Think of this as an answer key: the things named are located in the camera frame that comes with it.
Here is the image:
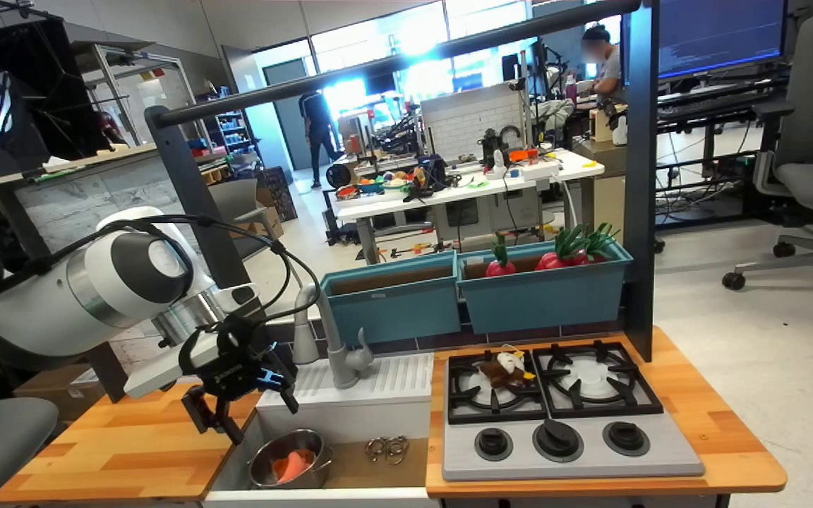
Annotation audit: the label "computer monitor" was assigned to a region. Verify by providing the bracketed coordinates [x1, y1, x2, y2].
[659, 0, 787, 81]

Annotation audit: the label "teal planter box right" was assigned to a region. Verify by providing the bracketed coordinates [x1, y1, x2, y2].
[454, 241, 633, 332]

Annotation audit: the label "teal planter box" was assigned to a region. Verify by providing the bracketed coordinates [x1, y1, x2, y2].
[454, 241, 633, 332]
[321, 255, 461, 344]

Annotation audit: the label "teal planter box left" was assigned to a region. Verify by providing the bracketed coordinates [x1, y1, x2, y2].
[321, 255, 461, 344]

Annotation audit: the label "metal ring trivet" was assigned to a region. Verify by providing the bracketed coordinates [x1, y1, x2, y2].
[365, 435, 410, 465]

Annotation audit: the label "grey toy faucet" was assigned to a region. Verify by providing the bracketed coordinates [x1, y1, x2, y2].
[294, 284, 375, 390]

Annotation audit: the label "steel pot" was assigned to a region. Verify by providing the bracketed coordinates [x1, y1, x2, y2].
[248, 430, 334, 487]

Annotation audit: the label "grey stove panel with knobs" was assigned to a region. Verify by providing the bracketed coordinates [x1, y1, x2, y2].
[444, 414, 704, 482]

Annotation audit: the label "orange stuffed animal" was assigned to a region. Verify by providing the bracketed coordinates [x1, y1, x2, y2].
[272, 451, 299, 485]

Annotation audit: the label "brown white stuffed animal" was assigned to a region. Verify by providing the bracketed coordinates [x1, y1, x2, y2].
[481, 351, 534, 390]

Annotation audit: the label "white toy sink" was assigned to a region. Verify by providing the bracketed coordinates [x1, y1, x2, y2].
[204, 353, 440, 508]

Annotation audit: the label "black stove grate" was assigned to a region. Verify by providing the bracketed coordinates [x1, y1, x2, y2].
[447, 342, 663, 423]

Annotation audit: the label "white cluttered work table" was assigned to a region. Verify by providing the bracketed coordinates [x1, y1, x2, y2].
[337, 150, 604, 263]

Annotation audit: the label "red toy vegetables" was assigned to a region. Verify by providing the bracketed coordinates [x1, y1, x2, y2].
[486, 222, 615, 276]

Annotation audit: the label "black kitchen frame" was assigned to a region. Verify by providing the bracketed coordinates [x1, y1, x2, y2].
[143, 0, 661, 393]

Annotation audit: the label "seated person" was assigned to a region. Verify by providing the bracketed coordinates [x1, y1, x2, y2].
[577, 25, 625, 111]

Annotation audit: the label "pink stuffed animal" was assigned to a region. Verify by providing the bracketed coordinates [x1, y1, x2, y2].
[285, 451, 316, 478]

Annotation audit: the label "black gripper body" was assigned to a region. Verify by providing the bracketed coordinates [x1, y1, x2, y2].
[177, 320, 296, 404]

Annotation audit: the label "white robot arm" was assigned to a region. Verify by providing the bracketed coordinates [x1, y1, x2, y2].
[0, 210, 299, 441]

